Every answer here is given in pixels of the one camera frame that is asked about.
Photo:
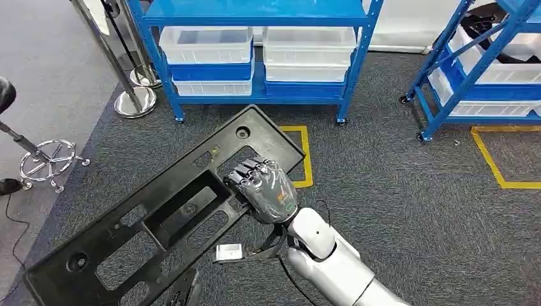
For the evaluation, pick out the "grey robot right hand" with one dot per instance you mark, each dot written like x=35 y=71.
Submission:
x=270 y=194

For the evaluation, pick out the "large black plastic panel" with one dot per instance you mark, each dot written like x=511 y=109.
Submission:
x=270 y=143

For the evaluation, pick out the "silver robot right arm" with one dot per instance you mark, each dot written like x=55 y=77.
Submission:
x=334 y=266

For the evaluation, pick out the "yellow floor tape outline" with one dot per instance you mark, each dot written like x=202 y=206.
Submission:
x=307 y=169
x=486 y=156

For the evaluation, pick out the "translucent white storage bin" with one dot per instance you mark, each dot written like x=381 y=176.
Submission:
x=203 y=52
x=524 y=44
x=211 y=88
x=486 y=109
x=304 y=74
x=507 y=74
x=308 y=48

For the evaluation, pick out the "blue metal shelf rack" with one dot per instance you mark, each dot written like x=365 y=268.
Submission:
x=465 y=82
x=253 y=10

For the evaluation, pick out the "white paper sign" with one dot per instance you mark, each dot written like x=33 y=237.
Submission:
x=97 y=14

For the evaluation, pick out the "black plastic part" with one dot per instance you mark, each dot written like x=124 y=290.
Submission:
x=477 y=21

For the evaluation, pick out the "black stool with chrome base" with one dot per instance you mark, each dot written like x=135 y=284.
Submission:
x=6 y=95

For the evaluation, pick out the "black camera bracket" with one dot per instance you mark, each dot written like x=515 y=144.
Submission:
x=266 y=249

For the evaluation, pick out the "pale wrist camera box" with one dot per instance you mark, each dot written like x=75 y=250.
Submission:
x=229 y=252

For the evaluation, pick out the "chrome stanchion post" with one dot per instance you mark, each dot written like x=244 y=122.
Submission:
x=146 y=79
x=135 y=103

